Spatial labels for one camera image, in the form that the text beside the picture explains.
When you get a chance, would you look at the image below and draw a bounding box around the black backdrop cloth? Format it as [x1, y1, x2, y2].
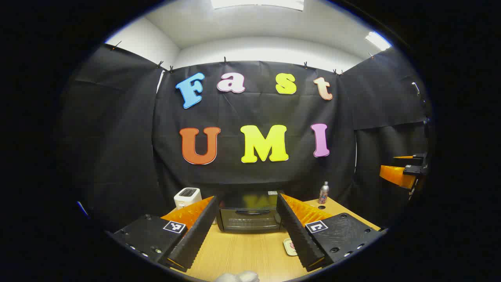
[59, 43, 433, 231]

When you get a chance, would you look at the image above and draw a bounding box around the cream square plate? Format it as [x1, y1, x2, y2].
[283, 238, 299, 257]

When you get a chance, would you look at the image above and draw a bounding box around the ceiling light panel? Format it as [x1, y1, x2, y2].
[211, 0, 305, 11]
[365, 31, 392, 51]

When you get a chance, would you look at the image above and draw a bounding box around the black electric oven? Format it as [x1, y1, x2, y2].
[215, 191, 284, 234]

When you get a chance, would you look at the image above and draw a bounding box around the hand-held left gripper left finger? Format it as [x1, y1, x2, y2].
[108, 196, 220, 273]

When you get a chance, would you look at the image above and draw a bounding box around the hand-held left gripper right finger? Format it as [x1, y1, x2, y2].
[276, 193, 386, 273]

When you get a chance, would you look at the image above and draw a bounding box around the white toaster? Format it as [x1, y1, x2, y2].
[174, 188, 202, 210]

